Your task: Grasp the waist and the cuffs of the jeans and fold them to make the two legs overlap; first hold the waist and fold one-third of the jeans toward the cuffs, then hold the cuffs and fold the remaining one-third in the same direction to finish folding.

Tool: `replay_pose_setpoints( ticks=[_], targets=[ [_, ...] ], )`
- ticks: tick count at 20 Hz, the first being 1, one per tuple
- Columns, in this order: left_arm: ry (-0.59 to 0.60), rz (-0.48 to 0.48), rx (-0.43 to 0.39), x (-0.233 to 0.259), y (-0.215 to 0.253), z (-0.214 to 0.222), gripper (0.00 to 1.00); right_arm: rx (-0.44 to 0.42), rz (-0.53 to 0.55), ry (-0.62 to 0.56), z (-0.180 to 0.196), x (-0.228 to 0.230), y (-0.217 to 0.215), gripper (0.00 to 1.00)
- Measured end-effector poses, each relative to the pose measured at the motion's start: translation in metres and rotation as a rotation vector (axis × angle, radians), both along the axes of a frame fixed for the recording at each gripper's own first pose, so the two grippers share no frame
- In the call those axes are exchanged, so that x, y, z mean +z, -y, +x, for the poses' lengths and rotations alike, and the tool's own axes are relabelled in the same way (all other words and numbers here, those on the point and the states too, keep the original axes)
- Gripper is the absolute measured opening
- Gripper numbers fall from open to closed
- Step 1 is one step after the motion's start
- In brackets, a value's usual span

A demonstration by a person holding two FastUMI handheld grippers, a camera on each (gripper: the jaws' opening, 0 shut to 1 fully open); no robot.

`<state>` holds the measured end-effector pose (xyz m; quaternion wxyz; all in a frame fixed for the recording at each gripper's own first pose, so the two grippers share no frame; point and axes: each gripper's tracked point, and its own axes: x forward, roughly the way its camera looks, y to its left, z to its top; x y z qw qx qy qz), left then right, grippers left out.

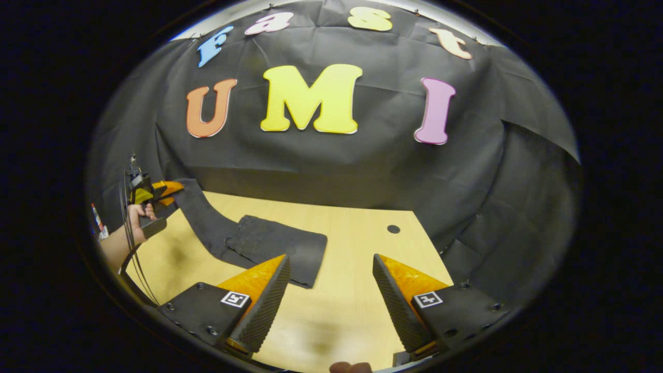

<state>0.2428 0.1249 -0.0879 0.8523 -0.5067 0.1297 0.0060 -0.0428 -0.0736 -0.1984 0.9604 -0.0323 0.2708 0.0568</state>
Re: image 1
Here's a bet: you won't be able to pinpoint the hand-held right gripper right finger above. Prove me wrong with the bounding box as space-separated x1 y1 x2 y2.
372 253 511 361

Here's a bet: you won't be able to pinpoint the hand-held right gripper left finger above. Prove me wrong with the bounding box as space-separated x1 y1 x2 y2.
157 254 292 359

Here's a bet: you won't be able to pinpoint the dark grey jeans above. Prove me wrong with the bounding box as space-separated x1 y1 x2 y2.
168 178 328 290

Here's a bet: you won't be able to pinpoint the small red white object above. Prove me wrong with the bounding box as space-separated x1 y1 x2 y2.
91 203 110 242

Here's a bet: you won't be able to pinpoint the black backdrop cloth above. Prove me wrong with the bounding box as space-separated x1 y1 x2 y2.
85 0 581 311

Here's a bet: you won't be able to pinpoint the black cable bundle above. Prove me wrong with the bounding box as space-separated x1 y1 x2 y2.
118 168 159 307

